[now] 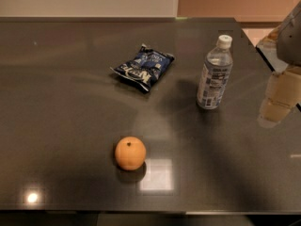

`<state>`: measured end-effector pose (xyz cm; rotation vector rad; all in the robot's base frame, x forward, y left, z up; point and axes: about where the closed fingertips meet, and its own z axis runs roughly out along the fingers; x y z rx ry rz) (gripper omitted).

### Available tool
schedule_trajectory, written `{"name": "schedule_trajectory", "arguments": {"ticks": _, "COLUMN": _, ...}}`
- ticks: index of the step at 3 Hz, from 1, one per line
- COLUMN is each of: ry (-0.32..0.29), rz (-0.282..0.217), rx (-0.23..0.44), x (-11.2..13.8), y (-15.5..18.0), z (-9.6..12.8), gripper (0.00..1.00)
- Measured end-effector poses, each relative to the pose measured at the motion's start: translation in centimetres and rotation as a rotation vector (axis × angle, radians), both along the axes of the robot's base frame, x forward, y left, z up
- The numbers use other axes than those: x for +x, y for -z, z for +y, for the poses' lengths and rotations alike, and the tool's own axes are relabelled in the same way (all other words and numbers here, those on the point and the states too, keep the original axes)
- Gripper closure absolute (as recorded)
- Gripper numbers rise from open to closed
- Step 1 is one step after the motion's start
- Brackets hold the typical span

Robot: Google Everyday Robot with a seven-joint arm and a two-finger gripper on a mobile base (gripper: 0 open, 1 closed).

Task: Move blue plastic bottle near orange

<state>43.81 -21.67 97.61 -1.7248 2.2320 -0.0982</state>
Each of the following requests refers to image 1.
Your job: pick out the clear plastic water bottle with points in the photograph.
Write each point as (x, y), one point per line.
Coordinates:
(215, 74)

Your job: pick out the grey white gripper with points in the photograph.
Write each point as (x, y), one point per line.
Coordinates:
(291, 42)

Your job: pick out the blue chip bag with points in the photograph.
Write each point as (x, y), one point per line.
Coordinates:
(146, 68)

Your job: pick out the orange fruit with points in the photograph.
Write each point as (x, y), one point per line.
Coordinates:
(130, 153)

